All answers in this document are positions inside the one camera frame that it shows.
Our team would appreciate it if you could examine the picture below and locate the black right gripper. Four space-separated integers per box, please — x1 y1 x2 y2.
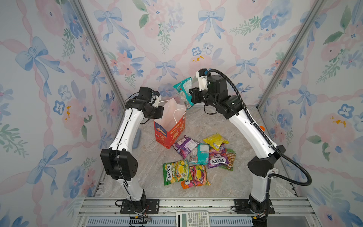
188 87 218 112

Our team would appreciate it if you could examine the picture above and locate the red paper gift bag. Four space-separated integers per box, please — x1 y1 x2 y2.
154 98 187 149

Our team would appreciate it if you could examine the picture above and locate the yellow snack packet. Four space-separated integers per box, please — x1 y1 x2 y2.
203 133 229 151

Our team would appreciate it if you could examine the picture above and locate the teal snack packet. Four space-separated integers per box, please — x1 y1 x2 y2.
189 144 210 165
173 77 194 109

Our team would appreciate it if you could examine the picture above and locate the orange pink Fox's candy bag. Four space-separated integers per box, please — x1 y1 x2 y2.
181 165 210 189

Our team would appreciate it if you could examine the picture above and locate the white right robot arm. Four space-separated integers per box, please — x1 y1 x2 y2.
189 88 282 215

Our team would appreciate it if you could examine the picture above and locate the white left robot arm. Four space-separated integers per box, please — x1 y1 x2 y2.
100 93 164 202

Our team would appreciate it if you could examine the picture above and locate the purple Fox's candy bag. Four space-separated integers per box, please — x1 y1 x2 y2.
208 144 229 168

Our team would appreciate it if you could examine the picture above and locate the green Fox's candy bag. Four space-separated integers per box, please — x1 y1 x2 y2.
163 159 192 185

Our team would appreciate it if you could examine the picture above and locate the green nut snack packet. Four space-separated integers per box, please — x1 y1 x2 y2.
219 148 236 171

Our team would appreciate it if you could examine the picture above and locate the purple snack packet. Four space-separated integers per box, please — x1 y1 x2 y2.
173 135 199 159

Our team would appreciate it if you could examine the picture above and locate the grey calculator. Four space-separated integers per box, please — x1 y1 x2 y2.
175 211 210 227

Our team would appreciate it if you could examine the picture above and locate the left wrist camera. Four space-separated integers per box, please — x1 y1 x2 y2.
138 87 160 104

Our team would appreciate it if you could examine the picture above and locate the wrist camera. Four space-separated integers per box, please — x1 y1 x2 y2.
138 87 160 104
196 69 228 94

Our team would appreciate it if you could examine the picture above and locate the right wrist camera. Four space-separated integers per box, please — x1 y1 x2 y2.
196 69 228 94

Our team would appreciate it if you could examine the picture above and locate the black corrugated cable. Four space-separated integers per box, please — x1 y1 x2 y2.
206 68 313 187

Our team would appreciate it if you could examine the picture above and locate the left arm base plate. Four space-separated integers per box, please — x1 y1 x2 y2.
120 199 160 215

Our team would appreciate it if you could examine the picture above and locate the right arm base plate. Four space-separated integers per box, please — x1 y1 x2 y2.
232 199 275 215

